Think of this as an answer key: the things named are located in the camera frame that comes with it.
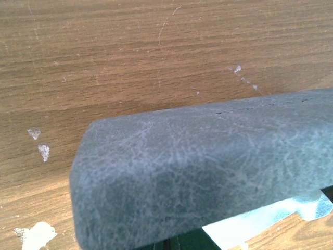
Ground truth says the light blue cloth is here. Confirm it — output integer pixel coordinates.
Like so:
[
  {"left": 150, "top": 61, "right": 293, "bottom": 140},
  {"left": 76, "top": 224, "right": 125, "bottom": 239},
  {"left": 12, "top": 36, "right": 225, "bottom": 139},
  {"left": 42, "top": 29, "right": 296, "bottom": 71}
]
[{"left": 202, "top": 191, "right": 332, "bottom": 249}]

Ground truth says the grey-blue glasses case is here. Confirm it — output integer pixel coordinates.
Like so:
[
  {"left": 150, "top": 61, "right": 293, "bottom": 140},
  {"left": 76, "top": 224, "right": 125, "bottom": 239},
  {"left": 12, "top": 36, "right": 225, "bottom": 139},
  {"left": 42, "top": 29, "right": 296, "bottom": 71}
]
[{"left": 70, "top": 89, "right": 332, "bottom": 249}]

